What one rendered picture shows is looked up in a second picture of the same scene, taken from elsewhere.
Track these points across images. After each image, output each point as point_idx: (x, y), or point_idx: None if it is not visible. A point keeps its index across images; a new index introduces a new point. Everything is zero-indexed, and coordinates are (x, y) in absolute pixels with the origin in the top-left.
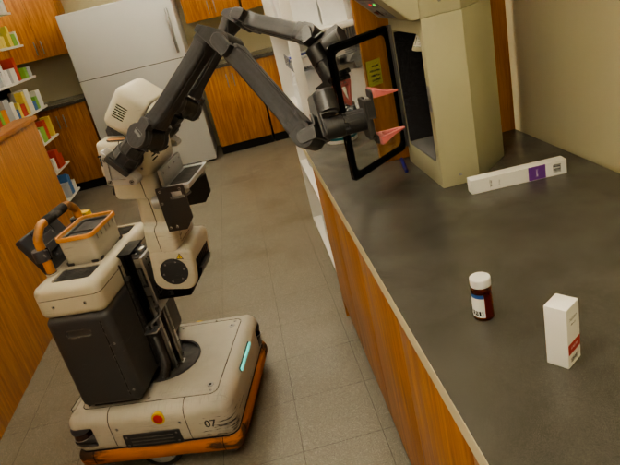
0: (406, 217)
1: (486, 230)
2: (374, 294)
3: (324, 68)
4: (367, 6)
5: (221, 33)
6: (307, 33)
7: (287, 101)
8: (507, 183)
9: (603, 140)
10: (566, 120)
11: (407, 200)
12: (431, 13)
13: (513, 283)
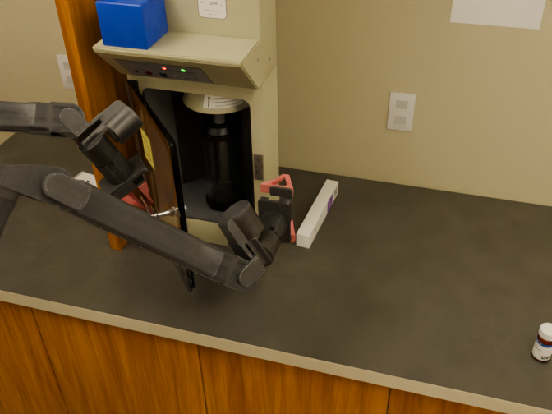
0: (301, 304)
1: (393, 279)
2: (266, 402)
3: (121, 166)
4: (135, 66)
5: (55, 172)
6: (79, 121)
7: (200, 240)
8: (320, 223)
9: (339, 154)
10: (279, 140)
11: (260, 284)
12: (266, 75)
13: (502, 317)
